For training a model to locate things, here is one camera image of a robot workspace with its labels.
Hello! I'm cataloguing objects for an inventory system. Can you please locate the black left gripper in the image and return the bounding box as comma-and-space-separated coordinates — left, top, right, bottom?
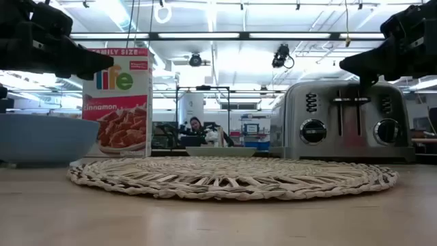
0, 0, 115, 81

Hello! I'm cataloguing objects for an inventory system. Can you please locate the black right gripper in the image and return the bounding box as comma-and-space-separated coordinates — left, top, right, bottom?
339, 0, 437, 98

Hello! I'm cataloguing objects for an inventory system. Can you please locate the Life cinnamon cereal box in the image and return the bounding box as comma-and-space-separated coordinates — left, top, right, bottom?
81, 47, 154, 158

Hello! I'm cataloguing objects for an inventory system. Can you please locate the blue ceramic bowl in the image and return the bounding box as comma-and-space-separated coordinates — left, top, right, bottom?
0, 113, 100, 165

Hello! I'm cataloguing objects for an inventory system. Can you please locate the pale green plate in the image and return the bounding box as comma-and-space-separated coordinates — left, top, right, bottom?
186, 146, 257, 158

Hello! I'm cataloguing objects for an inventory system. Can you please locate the round woven straw placemat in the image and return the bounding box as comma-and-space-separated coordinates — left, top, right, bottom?
67, 156, 399, 202

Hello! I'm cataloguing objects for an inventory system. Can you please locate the stainless steel four-slot toaster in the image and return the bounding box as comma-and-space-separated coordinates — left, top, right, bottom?
269, 80, 416, 163

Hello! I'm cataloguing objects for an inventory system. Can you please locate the person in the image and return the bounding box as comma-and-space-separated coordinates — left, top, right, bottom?
179, 116, 236, 148

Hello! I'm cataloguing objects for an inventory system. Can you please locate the yellow hanging cable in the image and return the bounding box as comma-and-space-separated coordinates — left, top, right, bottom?
343, 0, 352, 48

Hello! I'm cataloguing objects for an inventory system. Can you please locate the black ceiling camera with cable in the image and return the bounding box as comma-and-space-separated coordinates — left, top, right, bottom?
272, 43, 295, 69

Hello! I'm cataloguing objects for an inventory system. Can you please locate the round black ceiling camera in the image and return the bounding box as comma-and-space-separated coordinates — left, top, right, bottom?
188, 53, 203, 68

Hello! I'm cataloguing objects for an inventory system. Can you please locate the black background rack frame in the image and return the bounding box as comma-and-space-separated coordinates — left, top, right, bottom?
175, 85, 231, 137

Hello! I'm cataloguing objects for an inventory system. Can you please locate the black overhead frame bar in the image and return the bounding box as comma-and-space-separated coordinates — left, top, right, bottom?
70, 31, 386, 42

